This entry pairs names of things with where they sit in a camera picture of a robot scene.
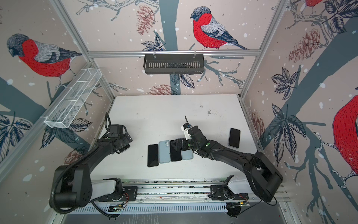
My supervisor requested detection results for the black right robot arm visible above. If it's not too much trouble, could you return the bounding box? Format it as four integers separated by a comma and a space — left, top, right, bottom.
170, 123, 283, 203

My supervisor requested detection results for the white wire mesh basket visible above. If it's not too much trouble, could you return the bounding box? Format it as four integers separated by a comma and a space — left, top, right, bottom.
44, 68, 102, 128

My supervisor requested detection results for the pale green phone case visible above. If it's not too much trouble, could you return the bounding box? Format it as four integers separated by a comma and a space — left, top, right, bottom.
158, 141, 171, 164

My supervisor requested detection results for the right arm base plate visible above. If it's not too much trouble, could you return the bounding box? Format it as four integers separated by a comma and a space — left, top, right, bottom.
208, 185, 249, 201

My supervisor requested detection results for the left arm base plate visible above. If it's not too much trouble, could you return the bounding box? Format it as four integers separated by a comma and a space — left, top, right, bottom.
98, 186, 138, 202

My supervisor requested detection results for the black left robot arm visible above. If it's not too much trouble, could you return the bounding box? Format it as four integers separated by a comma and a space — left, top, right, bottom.
49, 114, 132, 214

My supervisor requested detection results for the phone with black screen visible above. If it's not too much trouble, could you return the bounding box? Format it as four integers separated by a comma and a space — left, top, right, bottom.
147, 144, 159, 168

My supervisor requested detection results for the black wall basket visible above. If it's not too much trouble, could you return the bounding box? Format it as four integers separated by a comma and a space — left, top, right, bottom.
143, 54, 205, 75

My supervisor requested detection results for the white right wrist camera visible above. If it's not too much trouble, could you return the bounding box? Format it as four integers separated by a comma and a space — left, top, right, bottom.
181, 124, 191, 141

